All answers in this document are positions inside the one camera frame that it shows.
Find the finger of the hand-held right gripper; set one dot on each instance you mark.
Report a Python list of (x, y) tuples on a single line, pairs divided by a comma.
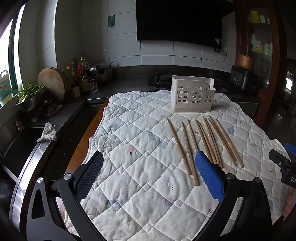
[(278, 158), (291, 148)]

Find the pink rag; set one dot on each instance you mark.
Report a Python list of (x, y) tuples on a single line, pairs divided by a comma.
[(53, 109)]

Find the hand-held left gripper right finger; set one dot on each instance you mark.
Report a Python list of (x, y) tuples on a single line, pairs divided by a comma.
[(208, 176)]

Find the black wall plug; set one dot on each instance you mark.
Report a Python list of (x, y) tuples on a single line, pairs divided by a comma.
[(217, 49)]

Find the round wooden cutting board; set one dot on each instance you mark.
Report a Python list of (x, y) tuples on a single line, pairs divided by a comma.
[(52, 84)]

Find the black range hood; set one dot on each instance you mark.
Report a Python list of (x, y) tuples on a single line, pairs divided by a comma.
[(180, 20)]

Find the small white seasoning jar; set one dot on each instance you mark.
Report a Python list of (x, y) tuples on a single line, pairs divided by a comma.
[(75, 90)]

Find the yellow cap sauce bottle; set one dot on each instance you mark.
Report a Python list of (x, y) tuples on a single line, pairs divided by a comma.
[(73, 69)]

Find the grey dish cloth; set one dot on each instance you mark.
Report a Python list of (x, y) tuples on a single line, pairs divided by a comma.
[(47, 134)]

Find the white plastic utensil holder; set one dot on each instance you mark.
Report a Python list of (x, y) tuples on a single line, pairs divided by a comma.
[(193, 97)]

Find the green wall hook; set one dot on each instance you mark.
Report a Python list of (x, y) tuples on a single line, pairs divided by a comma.
[(112, 21)]

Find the group of wooden chopsticks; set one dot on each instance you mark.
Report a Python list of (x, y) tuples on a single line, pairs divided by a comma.
[(209, 141)]

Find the black rice cooker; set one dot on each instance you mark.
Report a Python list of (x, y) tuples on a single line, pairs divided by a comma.
[(242, 80)]

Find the wooden table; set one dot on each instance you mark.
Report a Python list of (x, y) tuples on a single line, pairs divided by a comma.
[(84, 141)]

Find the steel bowl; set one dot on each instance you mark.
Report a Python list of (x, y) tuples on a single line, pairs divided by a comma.
[(30, 105)]

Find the green leafy vegetables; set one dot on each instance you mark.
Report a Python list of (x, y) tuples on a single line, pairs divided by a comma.
[(30, 92)]

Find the white detergent bottle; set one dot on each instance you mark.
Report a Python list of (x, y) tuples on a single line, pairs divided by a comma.
[(5, 89)]

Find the steel sink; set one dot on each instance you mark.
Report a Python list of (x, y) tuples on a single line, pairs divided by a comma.
[(20, 150)]

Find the black gas stove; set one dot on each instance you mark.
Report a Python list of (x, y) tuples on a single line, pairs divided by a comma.
[(159, 81)]

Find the green window frame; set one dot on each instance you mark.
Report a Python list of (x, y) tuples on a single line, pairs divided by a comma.
[(14, 58)]

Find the white quilted mat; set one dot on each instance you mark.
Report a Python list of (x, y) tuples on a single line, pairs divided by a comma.
[(138, 173)]

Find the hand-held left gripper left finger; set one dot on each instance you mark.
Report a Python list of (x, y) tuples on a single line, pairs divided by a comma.
[(91, 172)]

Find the steel pressure cooker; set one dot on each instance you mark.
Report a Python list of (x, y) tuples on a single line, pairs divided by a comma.
[(104, 74)]

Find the white wall socket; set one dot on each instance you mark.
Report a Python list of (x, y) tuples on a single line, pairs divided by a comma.
[(223, 50)]

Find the copper inner pot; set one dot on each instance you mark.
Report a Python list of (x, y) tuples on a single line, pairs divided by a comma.
[(245, 61)]

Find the wooden glass door cabinet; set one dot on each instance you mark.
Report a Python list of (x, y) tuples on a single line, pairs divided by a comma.
[(261, 46)]

